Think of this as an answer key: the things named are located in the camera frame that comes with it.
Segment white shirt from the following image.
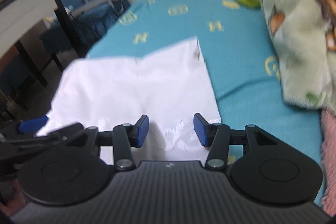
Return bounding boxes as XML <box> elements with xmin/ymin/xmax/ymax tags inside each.
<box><xmin>38</xmin><ymin>37</ymin><xmax>221</xmax><ymax>162</ymax></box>

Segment teal patterned bed sheet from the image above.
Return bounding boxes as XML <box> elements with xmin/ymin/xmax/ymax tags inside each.
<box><xmin>86</xmin><ymin>0</ymin><xmax>326</xmax><ymax>208</ymax></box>

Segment white desk with black edge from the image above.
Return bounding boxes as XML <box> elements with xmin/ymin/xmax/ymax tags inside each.
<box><xmin>1</xmin><ymin>0</ymin><xmax>67</xmax><ymax>86</ymax></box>

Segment grey bag on chair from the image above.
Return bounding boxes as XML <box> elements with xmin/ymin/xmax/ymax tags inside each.
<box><xmin>70</xmin><ymin>0</ymin><xmax>119</xmax><ymax>18</ymax></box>

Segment green fleece cartoon blanket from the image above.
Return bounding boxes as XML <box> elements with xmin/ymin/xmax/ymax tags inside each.
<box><xmin>260</xmin><ymin>0</ymin><xmax>335</xmax><ymax>110</ymax></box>

